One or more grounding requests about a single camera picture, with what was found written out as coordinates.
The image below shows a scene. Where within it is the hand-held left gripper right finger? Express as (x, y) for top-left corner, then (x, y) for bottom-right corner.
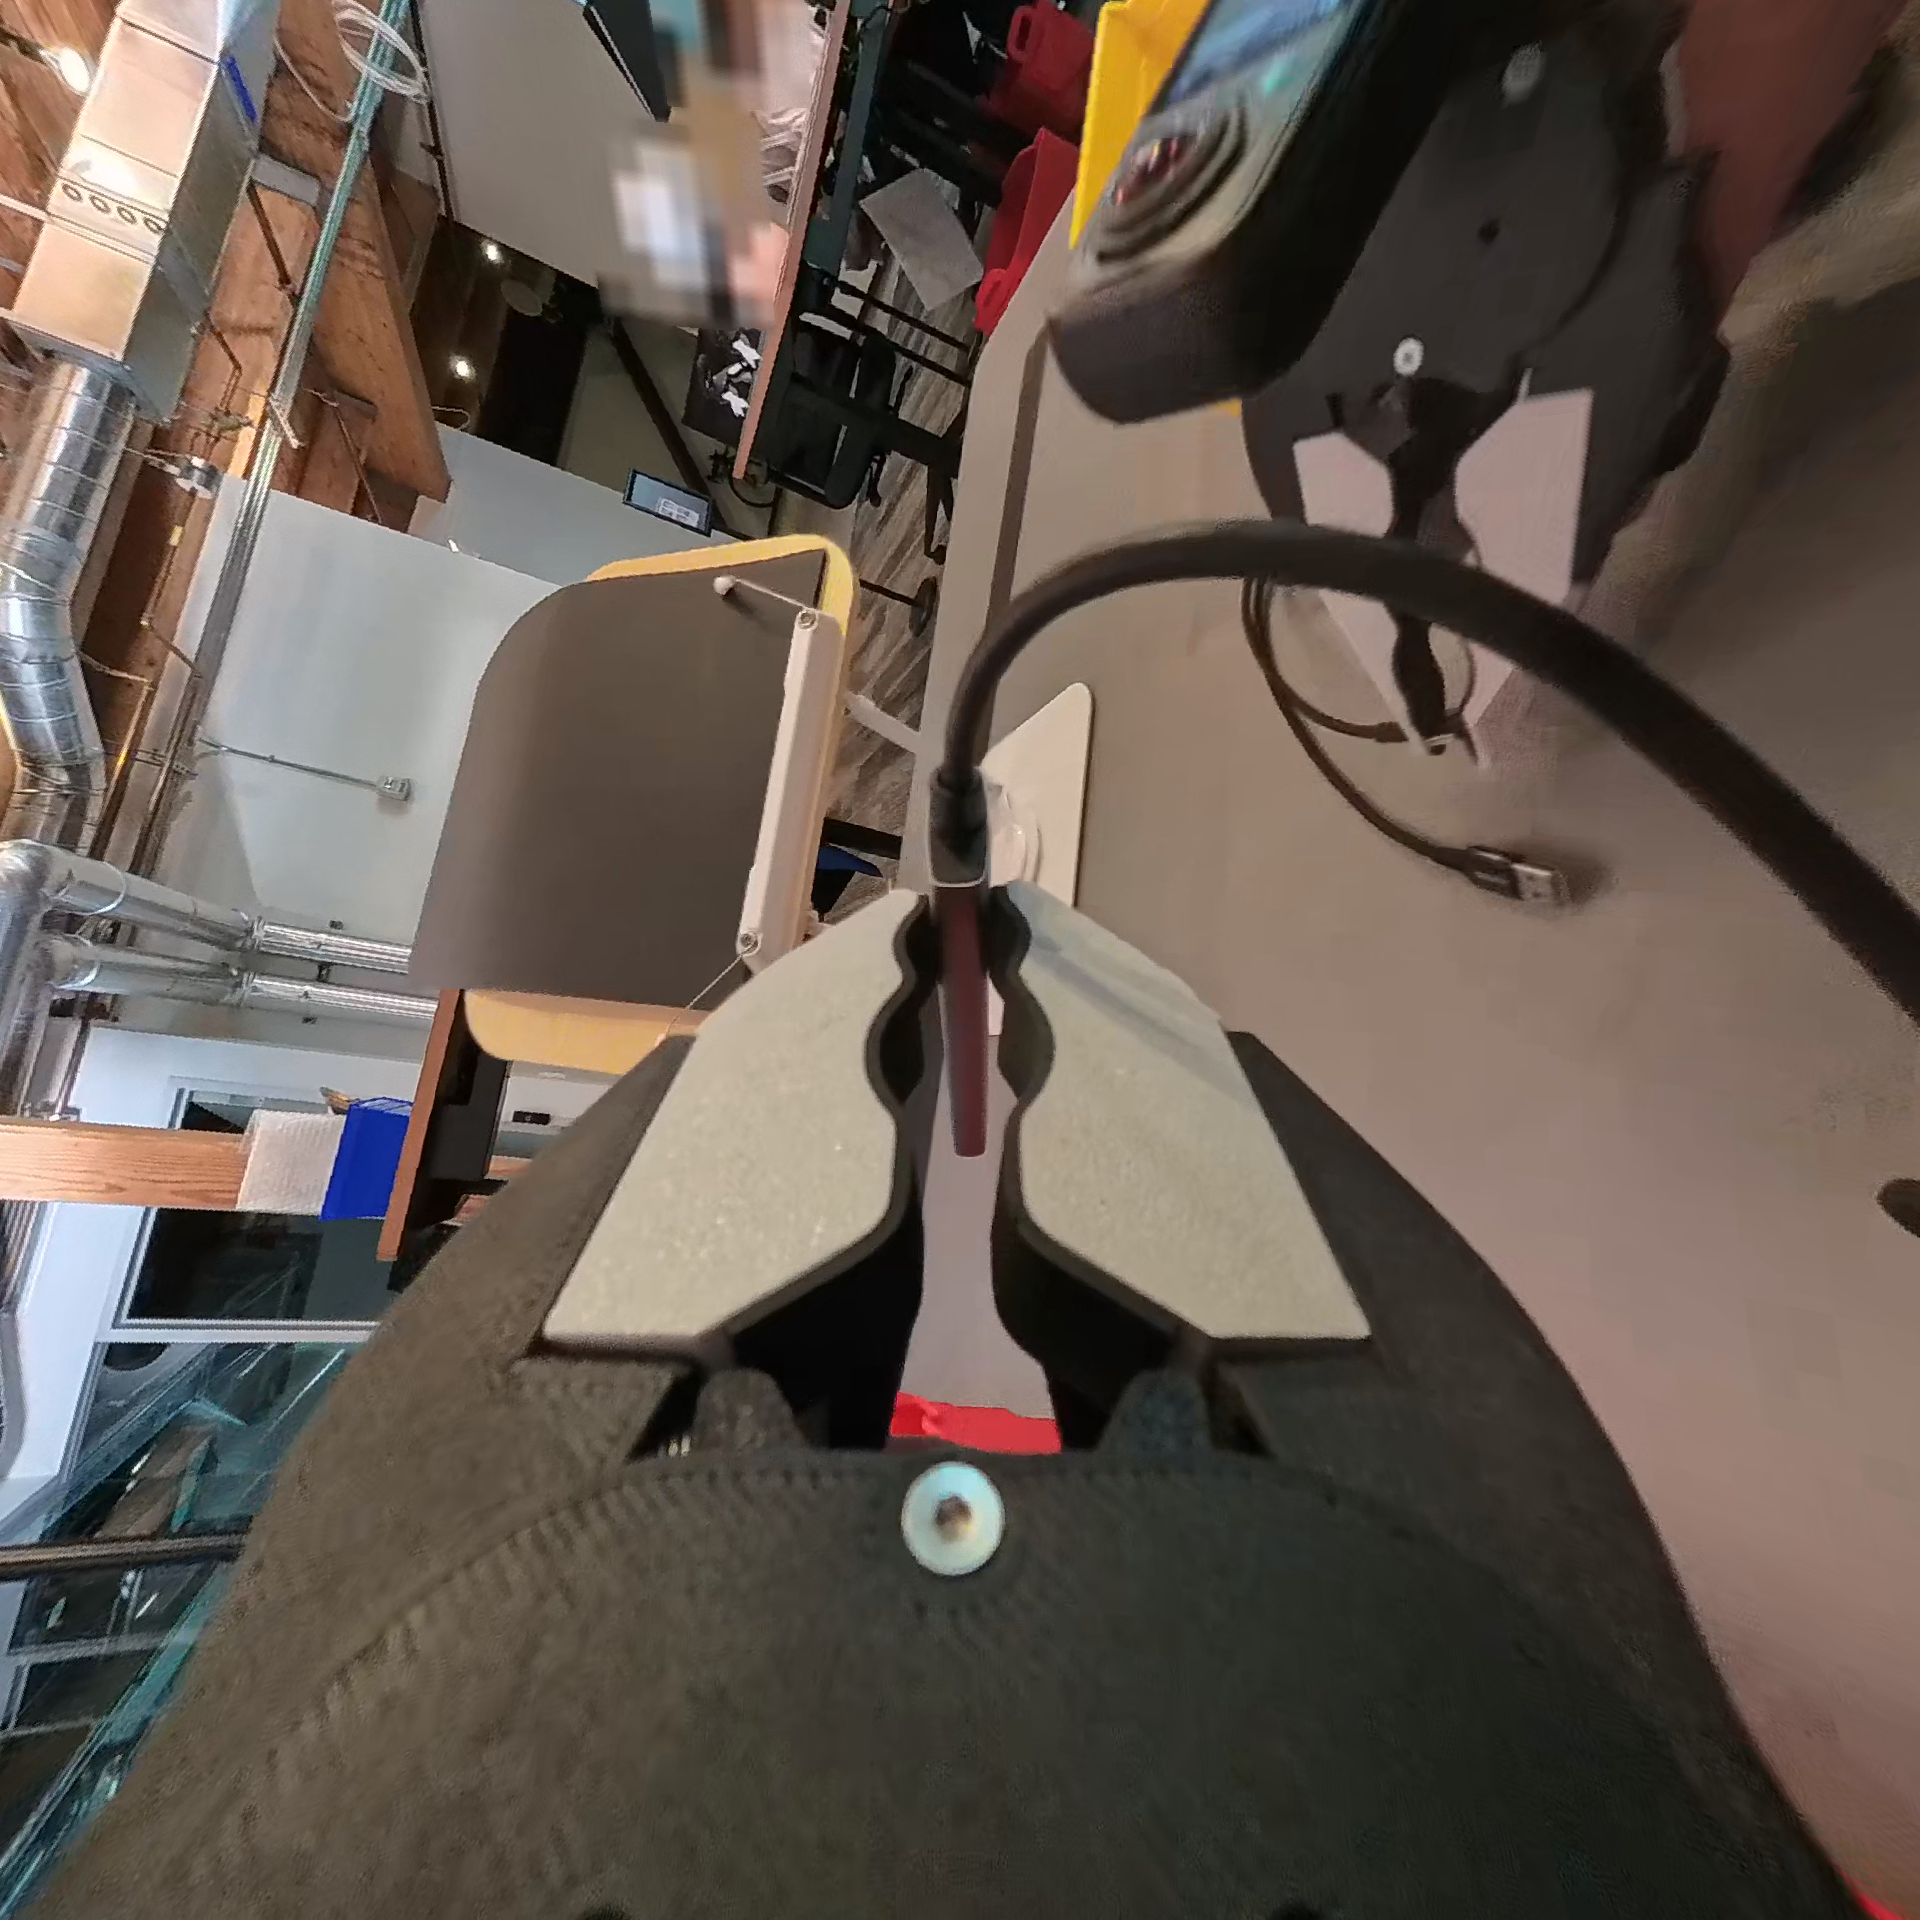
(986, 881), (1374, 1349)

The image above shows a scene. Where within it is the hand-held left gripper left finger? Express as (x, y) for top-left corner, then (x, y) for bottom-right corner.
(538, 888), (928, 1347)

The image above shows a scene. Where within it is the white foam block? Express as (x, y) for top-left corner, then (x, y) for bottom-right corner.
(240, 1111), (337, 1215)

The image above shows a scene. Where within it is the small red bin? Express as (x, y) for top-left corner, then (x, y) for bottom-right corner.
(1005, 0), (1103, 115)
(975, 128), (1081, 332)

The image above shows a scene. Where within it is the thin black USB cable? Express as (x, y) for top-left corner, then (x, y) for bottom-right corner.
(1241, 575), (1574, 911)

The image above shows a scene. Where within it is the yellow plastic bin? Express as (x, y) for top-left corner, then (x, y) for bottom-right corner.
(1071, 0), (1201, 243)

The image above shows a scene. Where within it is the blue storage box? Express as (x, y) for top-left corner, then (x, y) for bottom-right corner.
(322, 1100), (413, 1220)

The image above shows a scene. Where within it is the wooden rail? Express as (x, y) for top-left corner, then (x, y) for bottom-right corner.
(0, 1118), (248, 1209)

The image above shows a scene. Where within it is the rectangular metal duct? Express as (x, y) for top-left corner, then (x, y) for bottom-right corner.
(0, 0), (279, 424)

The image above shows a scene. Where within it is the red plastic bin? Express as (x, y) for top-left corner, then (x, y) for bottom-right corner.
(889, 1391), (1062, 1453)

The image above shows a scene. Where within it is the wooden framed dark board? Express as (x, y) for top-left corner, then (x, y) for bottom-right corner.
(407, 534), (856, 1079)

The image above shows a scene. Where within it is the long wooden table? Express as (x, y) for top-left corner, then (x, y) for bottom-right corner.
(732, 0), (856, 483)

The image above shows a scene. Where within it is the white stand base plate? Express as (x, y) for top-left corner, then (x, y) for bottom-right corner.
(983, 681), (1094, 902)

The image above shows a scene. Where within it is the silver metal pipe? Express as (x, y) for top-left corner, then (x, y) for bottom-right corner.
(0, 839), (437, 1113)

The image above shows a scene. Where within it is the silver air duct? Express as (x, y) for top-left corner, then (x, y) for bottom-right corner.
(0, 359), (144, 841)

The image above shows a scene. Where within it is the white paper sheet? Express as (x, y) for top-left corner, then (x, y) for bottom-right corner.
(856, 166), (984, 309)

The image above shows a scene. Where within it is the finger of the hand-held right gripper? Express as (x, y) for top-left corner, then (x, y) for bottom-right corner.
(1437, 385), (1596, 759)
(1288, 423), (1430, 747)

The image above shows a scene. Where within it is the wooden top desk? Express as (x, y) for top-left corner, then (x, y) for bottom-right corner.
(374, 990), (527, 1262)

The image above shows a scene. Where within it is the grey lettered USB hub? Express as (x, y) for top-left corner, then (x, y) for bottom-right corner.
(928, 521), (1920, 1160)

